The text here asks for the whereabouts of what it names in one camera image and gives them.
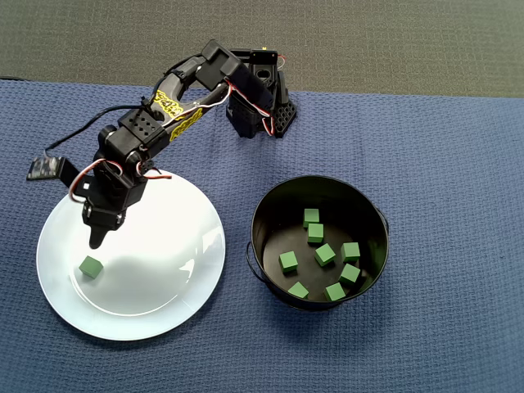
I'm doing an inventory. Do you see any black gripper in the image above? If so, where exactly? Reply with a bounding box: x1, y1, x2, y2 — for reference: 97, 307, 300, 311
81, 160, 147, 251

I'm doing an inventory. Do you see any white round plate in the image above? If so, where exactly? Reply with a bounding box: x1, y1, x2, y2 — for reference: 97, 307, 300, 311
35, 167, 227, 341

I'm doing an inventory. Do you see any black metal bucket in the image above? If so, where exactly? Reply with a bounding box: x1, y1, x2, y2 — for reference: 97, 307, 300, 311
245, 174, 390, 313

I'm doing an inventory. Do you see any blue woven tablecloth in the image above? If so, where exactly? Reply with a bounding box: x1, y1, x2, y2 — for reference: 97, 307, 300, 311
0, 77, 524, 393

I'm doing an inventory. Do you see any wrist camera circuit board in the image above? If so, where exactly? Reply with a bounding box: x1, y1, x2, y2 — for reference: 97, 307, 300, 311
26, 156, 81, 189

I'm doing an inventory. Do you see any red white servo wire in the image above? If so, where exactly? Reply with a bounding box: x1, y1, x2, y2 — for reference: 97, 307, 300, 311
68, 157, 173, 205

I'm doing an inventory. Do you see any thin black camera cable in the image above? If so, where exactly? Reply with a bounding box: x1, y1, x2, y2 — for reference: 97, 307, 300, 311
43, 96, 173, 159

